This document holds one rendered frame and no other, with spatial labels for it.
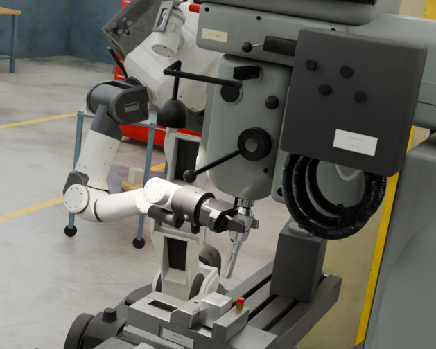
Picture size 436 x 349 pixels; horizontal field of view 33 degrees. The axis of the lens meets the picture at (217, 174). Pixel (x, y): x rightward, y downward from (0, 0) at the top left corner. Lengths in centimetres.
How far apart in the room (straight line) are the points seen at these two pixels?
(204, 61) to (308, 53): 82
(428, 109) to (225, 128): 44
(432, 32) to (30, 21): 1128
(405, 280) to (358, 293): 215
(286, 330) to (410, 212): 65
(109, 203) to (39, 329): 191
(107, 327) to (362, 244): 144
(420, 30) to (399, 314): 54
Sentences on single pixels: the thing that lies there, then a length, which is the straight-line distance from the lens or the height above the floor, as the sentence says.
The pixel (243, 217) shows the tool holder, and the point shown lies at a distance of 171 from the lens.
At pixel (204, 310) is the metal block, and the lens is 173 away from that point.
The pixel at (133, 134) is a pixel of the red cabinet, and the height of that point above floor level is 12.
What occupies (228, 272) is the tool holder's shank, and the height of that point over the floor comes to 110.
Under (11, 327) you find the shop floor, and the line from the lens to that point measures 378.
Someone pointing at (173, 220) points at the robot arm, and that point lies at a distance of 182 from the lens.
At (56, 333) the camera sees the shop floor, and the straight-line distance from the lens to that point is 374.
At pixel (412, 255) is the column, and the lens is 143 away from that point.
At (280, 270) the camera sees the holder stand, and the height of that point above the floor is 100.
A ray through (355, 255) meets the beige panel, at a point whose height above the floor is 60.
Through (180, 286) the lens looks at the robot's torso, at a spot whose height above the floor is 73.
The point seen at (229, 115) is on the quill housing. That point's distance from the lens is 159.
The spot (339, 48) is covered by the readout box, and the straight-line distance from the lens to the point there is 121.
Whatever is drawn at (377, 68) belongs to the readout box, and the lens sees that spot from 119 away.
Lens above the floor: 180
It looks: 15 degrees down
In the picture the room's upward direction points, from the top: 8 degrees clockwise
